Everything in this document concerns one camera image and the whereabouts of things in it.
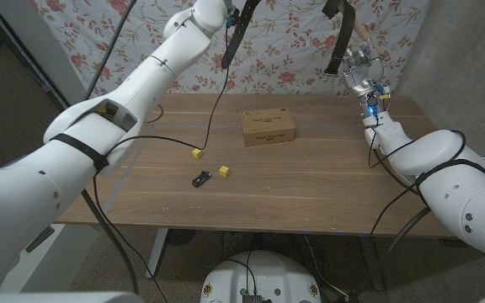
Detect black leather belt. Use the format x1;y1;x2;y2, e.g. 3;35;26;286
221;0;356;77

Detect wooden strip with metal rod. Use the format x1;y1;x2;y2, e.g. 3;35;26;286
354;14;385;58

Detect brown cardboard box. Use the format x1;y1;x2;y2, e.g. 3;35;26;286
240;108;297;147

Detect small black toy car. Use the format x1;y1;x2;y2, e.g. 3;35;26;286
191;170;212;189

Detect black round fan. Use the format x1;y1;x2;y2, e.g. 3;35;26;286
166;229;197;248

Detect floral print backdrop cloth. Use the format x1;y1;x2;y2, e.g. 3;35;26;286
29;0;431;100

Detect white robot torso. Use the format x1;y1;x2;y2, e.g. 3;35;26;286
200;250;322;303

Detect grey table leg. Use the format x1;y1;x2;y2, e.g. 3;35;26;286
145;228;170;279
360;235;386;292

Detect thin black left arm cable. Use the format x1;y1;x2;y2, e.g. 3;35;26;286
93;24;232;303

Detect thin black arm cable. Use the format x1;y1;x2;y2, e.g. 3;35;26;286
367;121;467;239
93;24;232;303

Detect black looped power cable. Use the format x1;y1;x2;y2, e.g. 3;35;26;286
146;104;164;125

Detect grey floor cable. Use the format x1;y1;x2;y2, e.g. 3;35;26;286
302;235;351;303

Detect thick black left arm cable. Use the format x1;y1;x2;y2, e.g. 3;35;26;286
81;0;141;295

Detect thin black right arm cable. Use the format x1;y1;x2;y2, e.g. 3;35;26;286
367;121;467;239

